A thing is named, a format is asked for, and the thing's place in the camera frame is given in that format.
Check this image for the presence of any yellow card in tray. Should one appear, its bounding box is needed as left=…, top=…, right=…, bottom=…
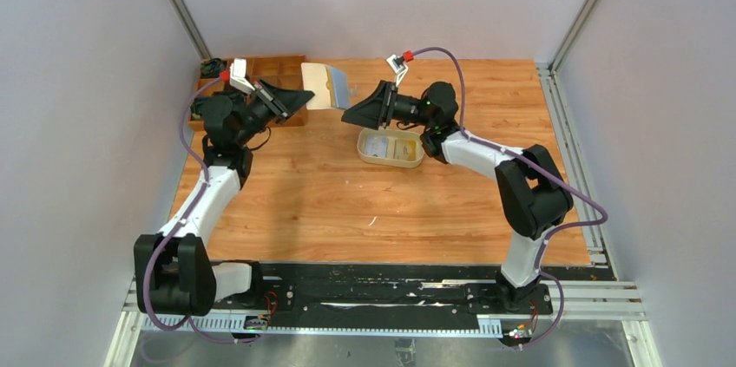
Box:
left=393, top=139, right=417, bottom=161

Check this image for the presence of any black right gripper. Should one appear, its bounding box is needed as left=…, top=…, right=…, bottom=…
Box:
left=342, top=80, right=435, bottom=131

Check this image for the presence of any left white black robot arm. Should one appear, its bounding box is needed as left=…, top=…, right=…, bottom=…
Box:
left=134, top=81, right=314, bottom=317

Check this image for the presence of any white card in tray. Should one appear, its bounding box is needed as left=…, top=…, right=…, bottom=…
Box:
left=364, top=135, right=389, bottom=159

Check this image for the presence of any aluminium rail frame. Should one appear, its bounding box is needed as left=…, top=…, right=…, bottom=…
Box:
left=105, top=265, right=661, bottom=366

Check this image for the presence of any wooden compartment tray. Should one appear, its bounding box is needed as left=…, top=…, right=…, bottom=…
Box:
left=188, top=55, right=308, bottom=133

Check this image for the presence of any black coiled cable top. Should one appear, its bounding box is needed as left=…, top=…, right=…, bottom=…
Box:
left=200, top=57, right=227, bottom=80

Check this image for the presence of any beige plastic tray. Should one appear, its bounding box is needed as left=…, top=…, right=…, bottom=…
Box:
left=357, top=128, right=424, bottom=168

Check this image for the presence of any yellow card from holder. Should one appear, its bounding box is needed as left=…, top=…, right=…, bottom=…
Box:
left=325, top=80, right=335, bottom=108

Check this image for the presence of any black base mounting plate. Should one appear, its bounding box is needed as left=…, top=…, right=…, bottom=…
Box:
left=154, top=260, right=616, bottom=331

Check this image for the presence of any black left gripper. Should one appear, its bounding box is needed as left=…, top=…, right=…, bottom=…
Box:
left=235, top=80, right=314, bottom=147

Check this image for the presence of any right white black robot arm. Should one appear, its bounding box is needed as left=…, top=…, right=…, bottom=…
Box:
left=341, top=81, right=573, bottom=313

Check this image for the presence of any blue VIP card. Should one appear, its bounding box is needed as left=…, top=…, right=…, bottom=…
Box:
left=330, top=67, right=351, bottom=110

